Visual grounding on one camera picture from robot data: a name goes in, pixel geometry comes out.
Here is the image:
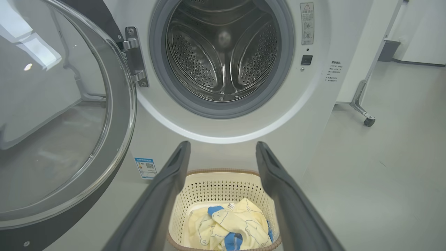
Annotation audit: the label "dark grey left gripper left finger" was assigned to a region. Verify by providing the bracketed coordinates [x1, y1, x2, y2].
[102, 141, 191, 251]

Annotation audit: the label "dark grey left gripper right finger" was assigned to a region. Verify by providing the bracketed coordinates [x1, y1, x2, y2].
[255, 141, 345, 251]

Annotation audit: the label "yellow bear print pants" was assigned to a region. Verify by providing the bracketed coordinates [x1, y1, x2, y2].
[188, 208, 220, 251]

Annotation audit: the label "yellow garment with blue trim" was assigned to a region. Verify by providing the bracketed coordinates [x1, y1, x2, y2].
[208, 198, 274, 251]

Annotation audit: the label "washing machine door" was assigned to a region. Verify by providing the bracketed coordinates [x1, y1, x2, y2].
[0, 0, 137, 251]

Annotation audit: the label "white washing machine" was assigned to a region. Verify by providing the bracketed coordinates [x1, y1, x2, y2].
[57, 0, 401, 196]

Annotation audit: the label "metal door hinge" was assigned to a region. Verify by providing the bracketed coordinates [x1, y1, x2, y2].
[120, 26, 149, 88]

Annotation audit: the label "stainless steel washing machine drum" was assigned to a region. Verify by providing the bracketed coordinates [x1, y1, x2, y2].
[166, 0, 282, 102]

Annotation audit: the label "blue energy label sticker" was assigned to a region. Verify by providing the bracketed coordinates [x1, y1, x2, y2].
[134, 158, 158, 180]

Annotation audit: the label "cream perforated laundry basket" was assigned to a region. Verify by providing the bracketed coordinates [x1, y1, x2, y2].
[166, 169, 282, 251]

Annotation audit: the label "white rolling partition board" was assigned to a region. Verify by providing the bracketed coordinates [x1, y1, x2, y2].
[335, 0, 405, 127]

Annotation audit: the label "grey warning sticker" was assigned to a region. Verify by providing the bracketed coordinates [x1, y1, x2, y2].
[300, 3, 315, 45]

